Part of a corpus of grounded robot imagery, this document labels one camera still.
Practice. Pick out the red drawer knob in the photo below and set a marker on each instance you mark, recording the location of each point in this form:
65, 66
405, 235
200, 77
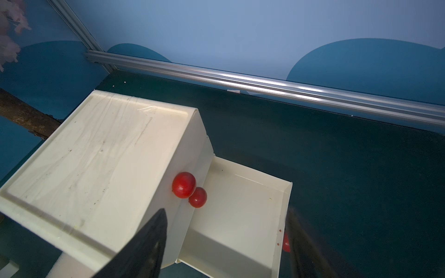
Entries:
198, 198
184, 185
286, 243

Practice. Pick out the red bottom drawer knob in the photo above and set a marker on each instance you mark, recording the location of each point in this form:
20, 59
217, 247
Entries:
286, 243

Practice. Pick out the cream drawer cabinet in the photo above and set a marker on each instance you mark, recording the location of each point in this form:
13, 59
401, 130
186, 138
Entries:
93, 184

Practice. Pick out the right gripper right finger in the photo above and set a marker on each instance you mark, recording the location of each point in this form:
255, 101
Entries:
310, 255

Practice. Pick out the red top drawer knob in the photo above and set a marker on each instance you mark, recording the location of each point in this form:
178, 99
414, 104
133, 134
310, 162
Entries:
184, 185

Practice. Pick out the red middle drawer knob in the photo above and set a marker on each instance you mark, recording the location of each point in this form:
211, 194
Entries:
198, 198

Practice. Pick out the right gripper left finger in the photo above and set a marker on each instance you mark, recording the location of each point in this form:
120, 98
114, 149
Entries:
143, 254

